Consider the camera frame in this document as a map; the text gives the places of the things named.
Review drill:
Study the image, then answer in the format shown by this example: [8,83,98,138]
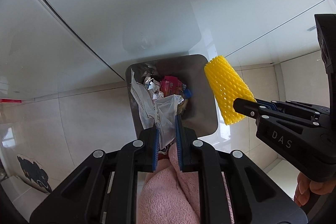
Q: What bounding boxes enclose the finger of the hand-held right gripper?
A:
[233,97,315,122]
[256,99,328,115]

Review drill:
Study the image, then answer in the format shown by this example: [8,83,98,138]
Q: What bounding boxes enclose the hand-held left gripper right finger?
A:
[175,116,308,224]

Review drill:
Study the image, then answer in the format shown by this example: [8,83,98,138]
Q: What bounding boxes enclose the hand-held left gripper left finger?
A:
[29,126,160,224]

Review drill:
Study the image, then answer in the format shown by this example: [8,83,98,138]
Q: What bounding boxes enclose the yellow foam fruit net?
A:
[204,55,256,125]

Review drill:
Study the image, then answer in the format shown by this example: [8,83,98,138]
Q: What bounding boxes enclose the clear plastic bag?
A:
[155,95,184,148]

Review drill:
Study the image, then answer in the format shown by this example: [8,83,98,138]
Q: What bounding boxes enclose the square trash bin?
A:
[125,54,219,139]

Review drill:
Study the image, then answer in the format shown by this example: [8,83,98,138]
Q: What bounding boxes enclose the white plastic bag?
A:
[131,70,158,130]

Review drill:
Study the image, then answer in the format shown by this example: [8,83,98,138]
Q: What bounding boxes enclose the clear packet with blue edge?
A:
[178,89,193,115]

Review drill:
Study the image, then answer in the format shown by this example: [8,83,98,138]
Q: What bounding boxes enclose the red printed wrapper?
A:
[161,76,184,96]

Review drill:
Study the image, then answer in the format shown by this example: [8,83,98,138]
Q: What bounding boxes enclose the foil ball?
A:
[143,76,160,91]

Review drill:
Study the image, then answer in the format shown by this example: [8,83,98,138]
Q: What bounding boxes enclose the person's right hand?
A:
[294,172,329,207]

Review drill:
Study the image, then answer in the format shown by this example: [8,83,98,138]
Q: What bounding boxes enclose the pink fleece pants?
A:
[138,145,233,224]

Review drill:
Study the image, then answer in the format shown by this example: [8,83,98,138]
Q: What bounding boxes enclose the black cat floor mat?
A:
[17,153,53,194]

